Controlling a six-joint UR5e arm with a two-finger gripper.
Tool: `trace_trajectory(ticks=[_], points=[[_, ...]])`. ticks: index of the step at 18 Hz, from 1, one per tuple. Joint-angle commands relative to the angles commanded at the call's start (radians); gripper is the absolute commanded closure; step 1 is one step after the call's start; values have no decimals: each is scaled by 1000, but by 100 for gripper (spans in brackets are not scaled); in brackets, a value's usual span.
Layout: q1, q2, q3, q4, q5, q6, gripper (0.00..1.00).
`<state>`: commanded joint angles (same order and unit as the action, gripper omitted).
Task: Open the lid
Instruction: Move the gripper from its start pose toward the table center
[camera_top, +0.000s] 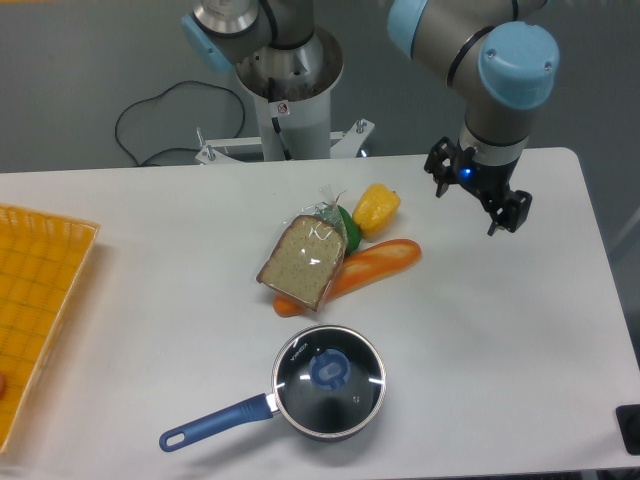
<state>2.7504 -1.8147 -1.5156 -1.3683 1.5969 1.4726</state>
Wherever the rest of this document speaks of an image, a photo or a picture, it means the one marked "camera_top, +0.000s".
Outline orange carrot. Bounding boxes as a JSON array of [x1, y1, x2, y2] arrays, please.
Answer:
[[272, 295, 306, 318]]

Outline black cable on floor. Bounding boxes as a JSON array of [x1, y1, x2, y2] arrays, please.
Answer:
[[114, 80, 247, 167]]

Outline blue handled saucepan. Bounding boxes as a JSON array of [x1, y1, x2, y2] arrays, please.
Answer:
[[159, 325, 386, 452]]

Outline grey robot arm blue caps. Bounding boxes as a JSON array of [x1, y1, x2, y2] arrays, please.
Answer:
[[181, 1, 560, 232]]

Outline green bell pepper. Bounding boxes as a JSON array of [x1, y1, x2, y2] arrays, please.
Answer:
[[338, 205, 362, 256]]

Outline glass lid blue knob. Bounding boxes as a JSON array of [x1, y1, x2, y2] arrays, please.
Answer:
[[272, 325, 386, 441]]

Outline yellow bell pepper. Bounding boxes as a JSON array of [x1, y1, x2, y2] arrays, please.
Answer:
[[352, 183, 401, 238]]

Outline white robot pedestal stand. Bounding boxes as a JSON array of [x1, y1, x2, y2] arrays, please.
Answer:
[[196, 26, 375, 164]]

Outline orange baguette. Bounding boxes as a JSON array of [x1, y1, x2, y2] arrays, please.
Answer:
[[327, 239, 422, 300]]

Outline yellow plastic basket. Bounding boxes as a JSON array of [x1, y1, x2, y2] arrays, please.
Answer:
[[1, 204, 100, 453]]

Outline wrapped bread slice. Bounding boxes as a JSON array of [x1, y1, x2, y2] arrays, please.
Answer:
[[256, 185, 349, 311]]

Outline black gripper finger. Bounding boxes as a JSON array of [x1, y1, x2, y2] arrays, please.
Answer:
[[482, 189, 532, 236], [424, 137, 462, 198]]

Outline black device at table edge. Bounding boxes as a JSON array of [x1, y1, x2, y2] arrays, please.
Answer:
[[615, 404, 640, 456]]

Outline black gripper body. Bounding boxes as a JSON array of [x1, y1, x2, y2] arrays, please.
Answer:
[[455, 133, 524, 210]]

